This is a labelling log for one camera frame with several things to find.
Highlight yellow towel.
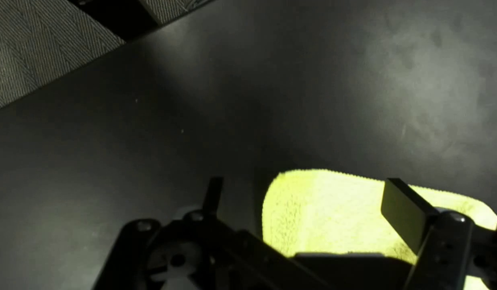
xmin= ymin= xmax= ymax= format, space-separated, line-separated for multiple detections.
xmin=261 ymin=166 xmax=497 ymax=290

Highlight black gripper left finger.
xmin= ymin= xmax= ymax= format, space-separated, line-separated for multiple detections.
xmin=94 ymin=176 xmax=335 ymax=290

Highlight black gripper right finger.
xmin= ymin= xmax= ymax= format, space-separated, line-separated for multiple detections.
xmin=382 ymin=177 xmax=497 ymax=290

